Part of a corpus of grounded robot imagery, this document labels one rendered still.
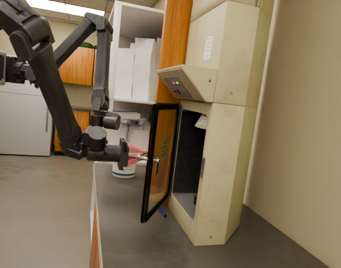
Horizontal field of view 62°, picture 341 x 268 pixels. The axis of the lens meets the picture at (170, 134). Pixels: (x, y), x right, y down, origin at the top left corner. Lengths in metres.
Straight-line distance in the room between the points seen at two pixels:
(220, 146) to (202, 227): 0.27
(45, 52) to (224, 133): 0.56
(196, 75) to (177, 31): 0.42
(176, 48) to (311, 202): 0.79
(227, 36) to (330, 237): 0.73
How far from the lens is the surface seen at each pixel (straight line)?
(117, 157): 0.96
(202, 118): 1.01
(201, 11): 1.11
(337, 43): 1.16
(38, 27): 0.80
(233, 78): 0.91
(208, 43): 0.99
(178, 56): 1.23
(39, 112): 5.76
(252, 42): 0.95
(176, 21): 1.25
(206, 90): 0.87
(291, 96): 1.27
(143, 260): 0.89
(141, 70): 2.12
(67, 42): 1.45
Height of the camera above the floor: 1.41
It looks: 8 degrees down
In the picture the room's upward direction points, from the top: 7 degrees clockwise
